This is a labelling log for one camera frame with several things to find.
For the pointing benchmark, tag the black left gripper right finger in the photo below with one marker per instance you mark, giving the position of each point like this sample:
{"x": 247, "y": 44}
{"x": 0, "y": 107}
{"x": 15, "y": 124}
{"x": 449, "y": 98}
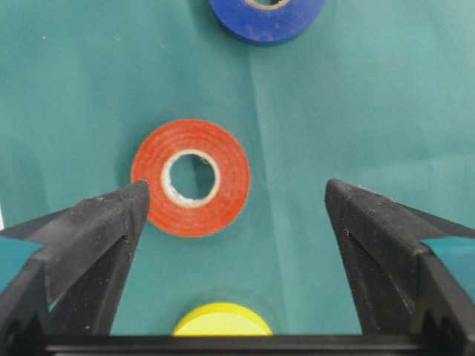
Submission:
{"x": 399, "y": 285}

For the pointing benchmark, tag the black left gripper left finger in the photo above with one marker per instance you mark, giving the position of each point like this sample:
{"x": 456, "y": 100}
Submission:
{"x": 70, "y": 267}

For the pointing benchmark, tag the red tape roll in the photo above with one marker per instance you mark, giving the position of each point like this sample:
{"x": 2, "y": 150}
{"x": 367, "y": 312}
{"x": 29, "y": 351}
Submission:
{"x": 182, "y": 216}

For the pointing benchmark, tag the yellow tape roll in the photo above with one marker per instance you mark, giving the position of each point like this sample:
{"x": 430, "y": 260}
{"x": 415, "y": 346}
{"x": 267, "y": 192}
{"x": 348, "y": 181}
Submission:
{"x": 221, "y": 319}

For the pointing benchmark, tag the blue tape roll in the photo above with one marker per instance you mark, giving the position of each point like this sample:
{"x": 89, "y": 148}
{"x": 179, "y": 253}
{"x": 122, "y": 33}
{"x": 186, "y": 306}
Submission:
{"x": 267, "y": 24}

